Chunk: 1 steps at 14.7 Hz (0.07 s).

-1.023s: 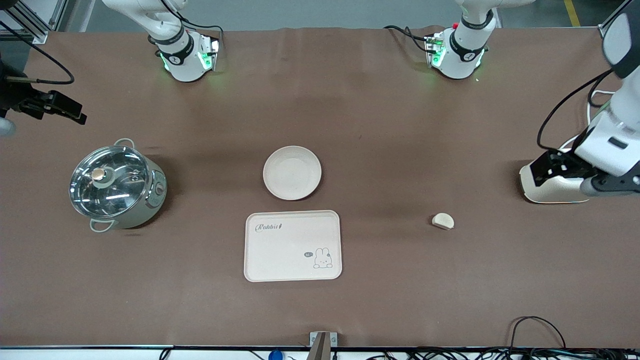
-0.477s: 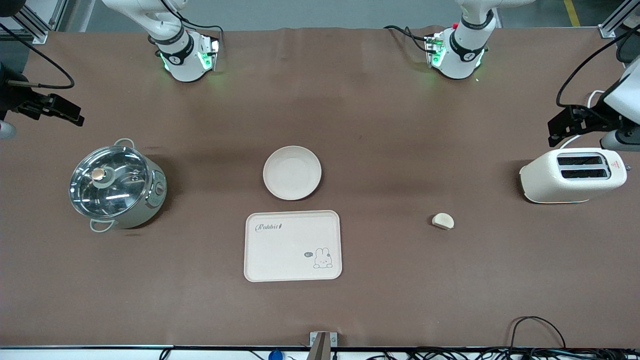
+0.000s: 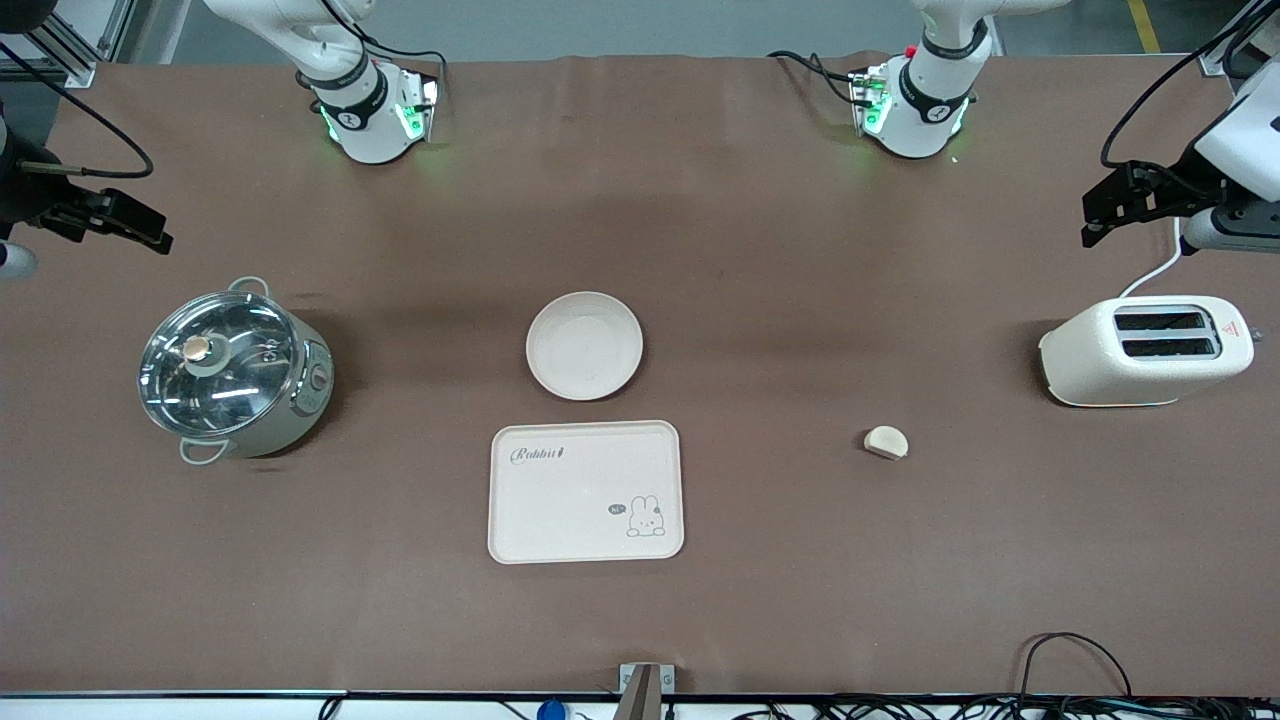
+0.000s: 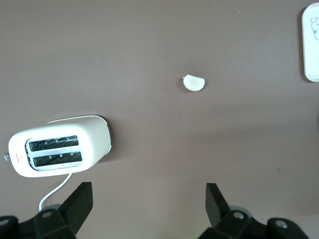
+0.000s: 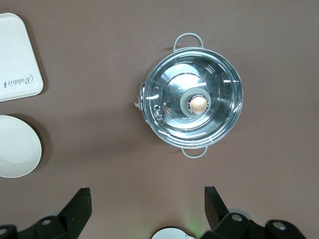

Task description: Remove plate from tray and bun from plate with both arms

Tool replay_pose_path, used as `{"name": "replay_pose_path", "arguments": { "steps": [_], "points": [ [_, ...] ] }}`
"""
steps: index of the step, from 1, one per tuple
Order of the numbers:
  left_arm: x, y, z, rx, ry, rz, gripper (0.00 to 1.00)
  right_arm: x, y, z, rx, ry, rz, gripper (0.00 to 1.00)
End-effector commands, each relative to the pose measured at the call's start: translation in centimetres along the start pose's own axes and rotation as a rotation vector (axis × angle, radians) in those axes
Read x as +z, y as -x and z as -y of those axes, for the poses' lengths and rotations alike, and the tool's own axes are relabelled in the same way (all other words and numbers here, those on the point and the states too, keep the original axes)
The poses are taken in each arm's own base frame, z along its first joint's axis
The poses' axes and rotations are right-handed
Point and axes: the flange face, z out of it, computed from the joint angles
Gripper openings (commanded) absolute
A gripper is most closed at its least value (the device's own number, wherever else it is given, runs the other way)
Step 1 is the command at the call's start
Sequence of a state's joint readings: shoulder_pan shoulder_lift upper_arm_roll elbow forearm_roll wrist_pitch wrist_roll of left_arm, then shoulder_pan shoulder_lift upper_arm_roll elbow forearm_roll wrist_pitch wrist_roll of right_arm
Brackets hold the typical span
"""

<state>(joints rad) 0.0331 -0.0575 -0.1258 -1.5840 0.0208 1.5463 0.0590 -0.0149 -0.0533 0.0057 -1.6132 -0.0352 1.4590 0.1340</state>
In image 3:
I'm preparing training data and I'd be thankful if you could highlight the beige round plate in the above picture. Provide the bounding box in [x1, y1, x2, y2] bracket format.
[525, 291, 644, 402]

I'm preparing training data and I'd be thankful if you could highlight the silver arm base connector block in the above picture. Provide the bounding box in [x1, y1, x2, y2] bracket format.
[848, 62, 893, 138]
[393, 68, 441, 143]

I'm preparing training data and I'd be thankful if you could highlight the white two-slot toaster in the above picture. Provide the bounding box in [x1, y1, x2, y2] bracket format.
[1038, 294, 1263, 408]

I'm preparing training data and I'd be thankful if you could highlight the glass pot lid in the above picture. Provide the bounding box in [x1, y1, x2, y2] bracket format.
[138, 290, 301, 438]

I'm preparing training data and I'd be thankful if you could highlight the pale green electric cooking pot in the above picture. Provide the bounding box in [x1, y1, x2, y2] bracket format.
[138, 277, 336, 466]

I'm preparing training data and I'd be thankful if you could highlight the brown table cover mat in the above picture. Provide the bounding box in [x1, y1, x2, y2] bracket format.
[0, 52, 1280, 698]

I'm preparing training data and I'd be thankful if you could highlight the beige rabbit print tray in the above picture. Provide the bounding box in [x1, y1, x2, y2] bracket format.
[487, 419, 686, 566]

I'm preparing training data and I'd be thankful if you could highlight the white toaster power cable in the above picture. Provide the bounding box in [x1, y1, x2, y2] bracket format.
[1118, 245, 1186, 299]

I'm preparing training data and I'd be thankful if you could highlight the aluminium frame profile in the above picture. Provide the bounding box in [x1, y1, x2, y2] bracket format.
[0, 0, 136, 88]
[1198, 0, 1263, 77]

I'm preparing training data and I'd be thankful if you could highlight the black left arm base cable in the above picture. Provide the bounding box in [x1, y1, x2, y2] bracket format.
[768, 50, 863, 106]

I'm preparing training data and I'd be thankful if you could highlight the black arm base cable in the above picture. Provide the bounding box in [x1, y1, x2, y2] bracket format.
[320, 0, 448, 101]
[768, 50, 863, 106]

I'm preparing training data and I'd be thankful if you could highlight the black right arm base cable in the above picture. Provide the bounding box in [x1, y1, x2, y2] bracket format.
[320, 0, 448, 101]

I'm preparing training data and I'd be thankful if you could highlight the black looped cable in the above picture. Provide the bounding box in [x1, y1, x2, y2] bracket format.
[1018, 632, 1133, 701]

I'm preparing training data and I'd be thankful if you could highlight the black cable tangle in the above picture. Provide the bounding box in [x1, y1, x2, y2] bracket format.
[735, 695, 1280, 720]

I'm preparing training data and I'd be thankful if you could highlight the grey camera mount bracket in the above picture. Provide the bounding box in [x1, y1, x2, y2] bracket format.
[619, 663, 677, 720]

